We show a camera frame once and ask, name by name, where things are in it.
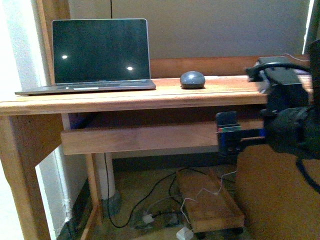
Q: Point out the white power adapter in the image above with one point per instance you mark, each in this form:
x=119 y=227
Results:
x=184 y=234

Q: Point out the grey computer mouse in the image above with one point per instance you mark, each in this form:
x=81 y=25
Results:
x=192 y=80

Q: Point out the wooden desk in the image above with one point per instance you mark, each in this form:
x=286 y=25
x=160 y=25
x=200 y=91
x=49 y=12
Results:
x=30 y=127

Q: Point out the white plug on floor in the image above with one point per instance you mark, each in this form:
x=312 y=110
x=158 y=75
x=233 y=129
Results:
x=148 y=218

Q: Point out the wooden keyboard drawer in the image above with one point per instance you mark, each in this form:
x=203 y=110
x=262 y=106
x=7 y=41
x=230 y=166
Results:
x=139 y=138

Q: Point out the grey laptop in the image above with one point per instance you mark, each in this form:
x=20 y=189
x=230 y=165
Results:
x=98 y=55

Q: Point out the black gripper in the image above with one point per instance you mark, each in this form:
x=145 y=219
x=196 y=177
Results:
x=291 y=122

